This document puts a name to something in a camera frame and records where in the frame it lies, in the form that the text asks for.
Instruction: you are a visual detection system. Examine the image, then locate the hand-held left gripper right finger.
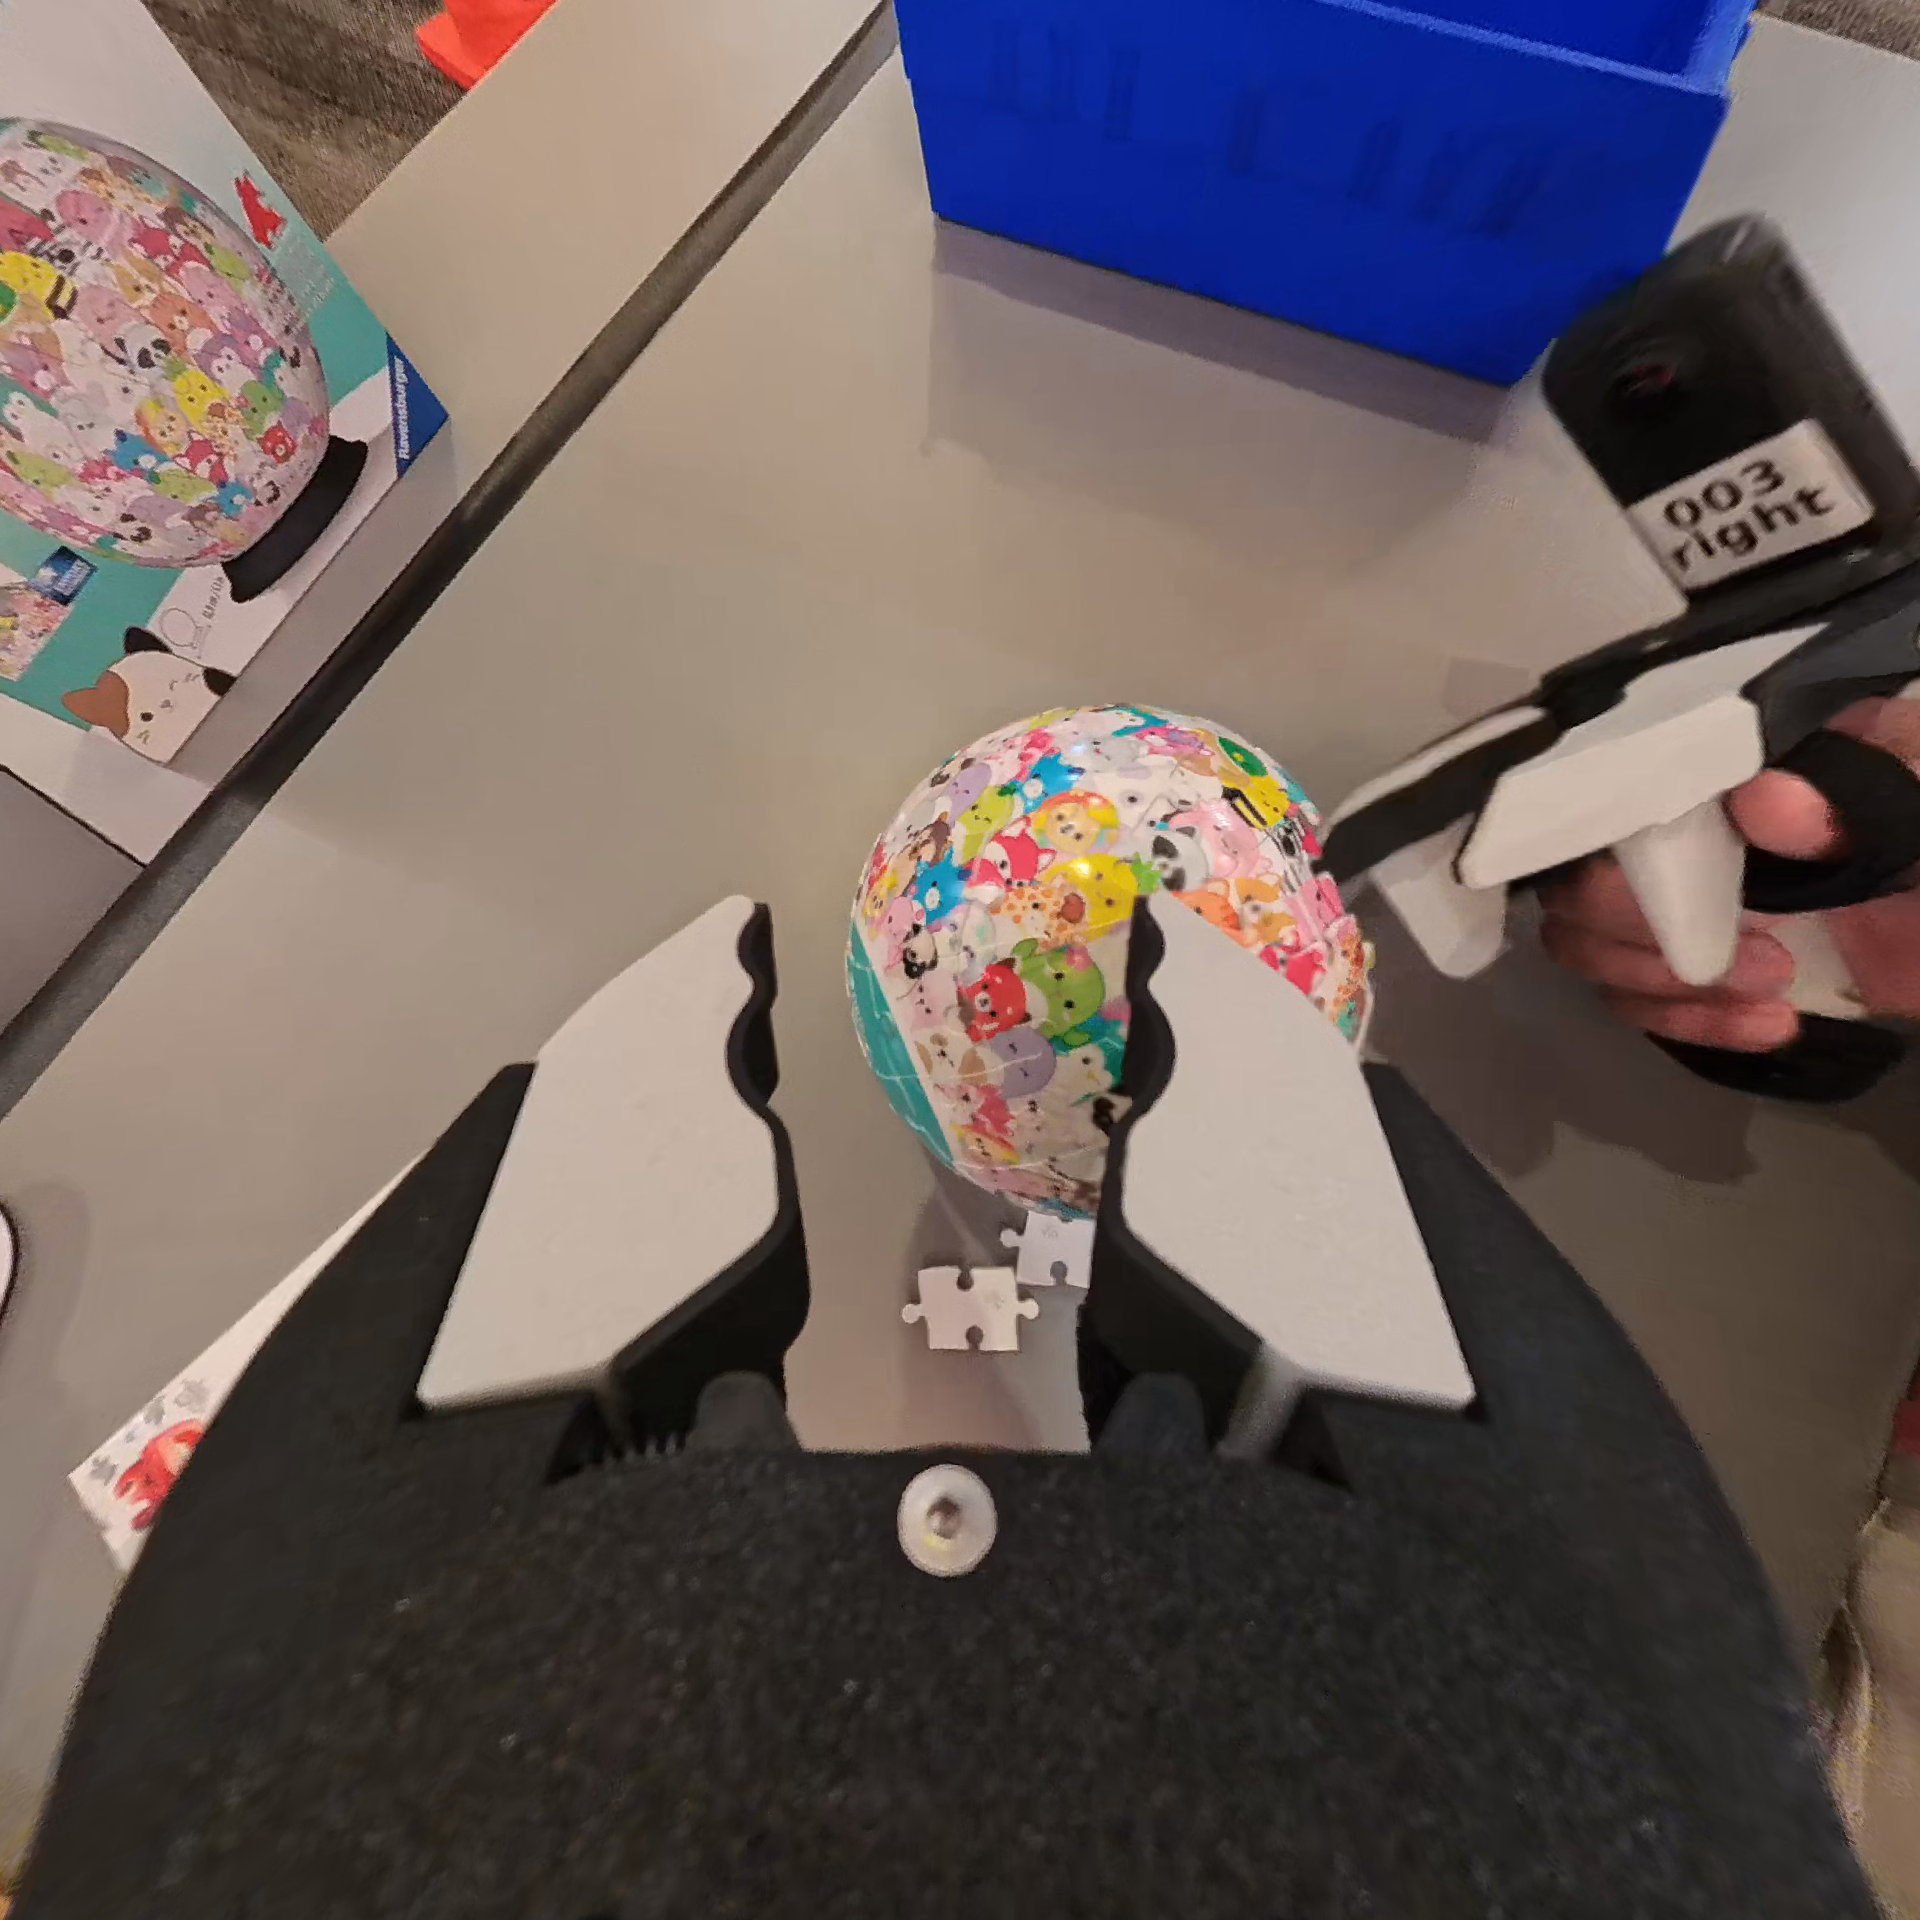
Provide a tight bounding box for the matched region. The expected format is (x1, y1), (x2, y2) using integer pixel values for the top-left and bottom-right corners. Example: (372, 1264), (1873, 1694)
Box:
(1080, 894), (1479, 1469)

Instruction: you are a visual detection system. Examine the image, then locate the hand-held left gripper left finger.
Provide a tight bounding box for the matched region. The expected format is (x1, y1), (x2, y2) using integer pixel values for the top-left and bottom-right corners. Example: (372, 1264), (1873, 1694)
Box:
(411, 894), (816, 1459)

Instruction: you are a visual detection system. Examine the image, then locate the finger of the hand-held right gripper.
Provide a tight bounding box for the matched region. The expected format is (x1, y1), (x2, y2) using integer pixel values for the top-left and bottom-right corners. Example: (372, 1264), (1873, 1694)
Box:
(1453, 693), (1770, 991)
(1320, 623), (1832, 981)

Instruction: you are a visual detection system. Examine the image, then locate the colourful puzzle ball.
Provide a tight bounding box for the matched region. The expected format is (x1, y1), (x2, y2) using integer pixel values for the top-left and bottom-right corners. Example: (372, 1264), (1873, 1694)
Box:
(846, 702), (1374, 1224)

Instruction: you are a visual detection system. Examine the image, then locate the white puzzle piece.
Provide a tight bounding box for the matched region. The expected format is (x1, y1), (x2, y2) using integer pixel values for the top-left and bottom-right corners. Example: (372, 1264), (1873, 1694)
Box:
(899, 1264), (1043, 1355)
(1000, 1212), (1098, 1292)

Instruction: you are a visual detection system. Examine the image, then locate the printed puzzle box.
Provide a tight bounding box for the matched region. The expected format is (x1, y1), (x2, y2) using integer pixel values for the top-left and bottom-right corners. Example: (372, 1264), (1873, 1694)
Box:
(0, 116), (451, 769)

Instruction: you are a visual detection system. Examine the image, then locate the person's right hand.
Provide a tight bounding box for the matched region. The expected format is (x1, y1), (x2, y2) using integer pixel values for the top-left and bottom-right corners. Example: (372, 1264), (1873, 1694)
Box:
(1541, 704), (1920, 1052)

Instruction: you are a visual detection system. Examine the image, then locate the blue plastic bin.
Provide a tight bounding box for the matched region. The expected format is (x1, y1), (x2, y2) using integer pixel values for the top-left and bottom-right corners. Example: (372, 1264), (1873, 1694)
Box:
(894, 0), (1757, 391)

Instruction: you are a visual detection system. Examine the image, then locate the white instruction leaflet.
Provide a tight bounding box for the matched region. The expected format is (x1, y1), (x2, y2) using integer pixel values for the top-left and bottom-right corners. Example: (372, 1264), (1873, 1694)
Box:
(66, 1327), (211, 1572)

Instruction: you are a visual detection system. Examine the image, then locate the grey flat panel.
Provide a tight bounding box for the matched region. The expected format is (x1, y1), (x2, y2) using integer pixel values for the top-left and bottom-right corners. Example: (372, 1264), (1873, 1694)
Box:
(0, 764), (146, 1038)

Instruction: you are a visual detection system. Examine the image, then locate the person's cream hoodie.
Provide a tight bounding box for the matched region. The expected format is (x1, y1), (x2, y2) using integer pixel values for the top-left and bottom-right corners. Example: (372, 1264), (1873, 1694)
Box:
(1818, 1501), (1920, 1920)

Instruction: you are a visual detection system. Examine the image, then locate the orange traffic cone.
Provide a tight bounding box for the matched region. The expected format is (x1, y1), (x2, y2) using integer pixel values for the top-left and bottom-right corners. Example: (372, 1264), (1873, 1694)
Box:
(415, 0), (560, 85)

